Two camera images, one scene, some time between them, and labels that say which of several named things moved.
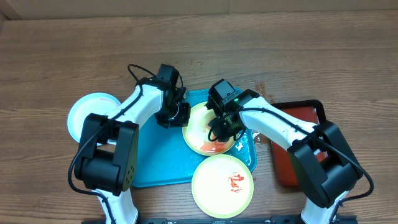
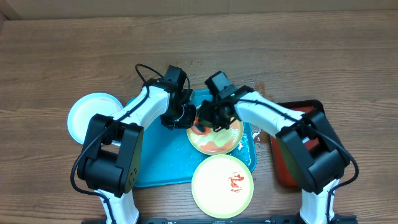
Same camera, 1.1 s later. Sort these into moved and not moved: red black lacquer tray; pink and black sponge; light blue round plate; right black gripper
Moved: right black gripper; pink and black sponge
Not moved: red black lacquer tray; light blue round plate
